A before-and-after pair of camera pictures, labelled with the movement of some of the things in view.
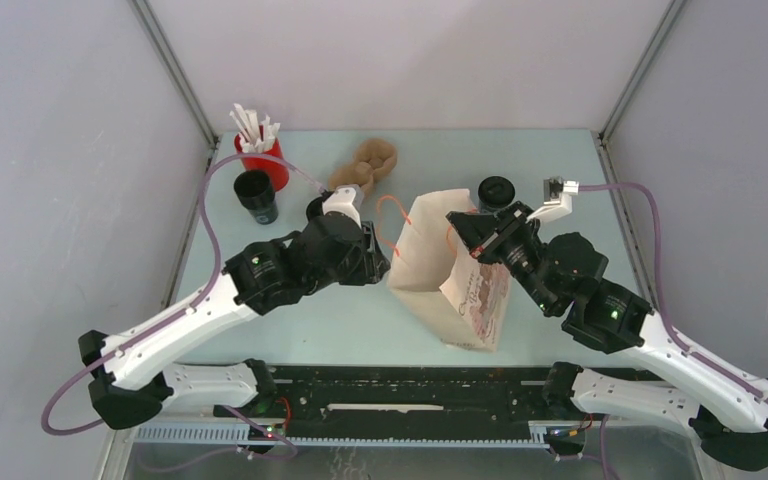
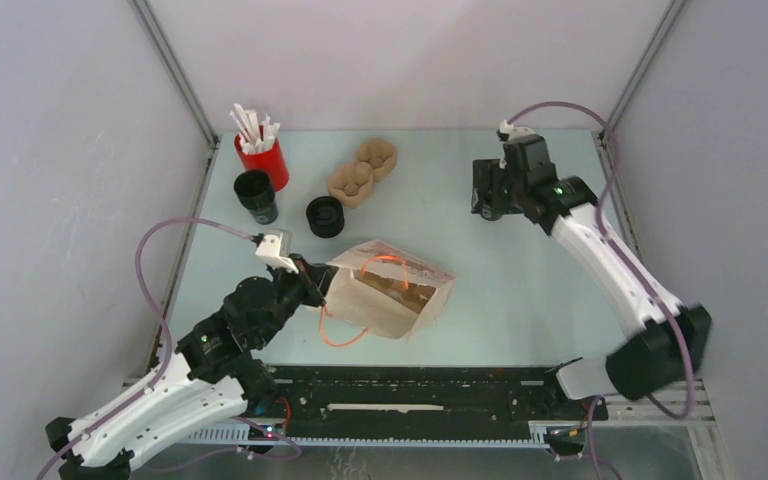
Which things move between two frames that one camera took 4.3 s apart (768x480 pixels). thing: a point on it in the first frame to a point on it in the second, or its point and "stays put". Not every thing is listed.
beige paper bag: x=461 y=298 to x=386 y=290
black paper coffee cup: x=484 y=209 stays put
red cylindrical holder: x=277 y=170 stays put
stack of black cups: x=255 y=192 stays put
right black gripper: x=472 y=228 to x=490 y=173
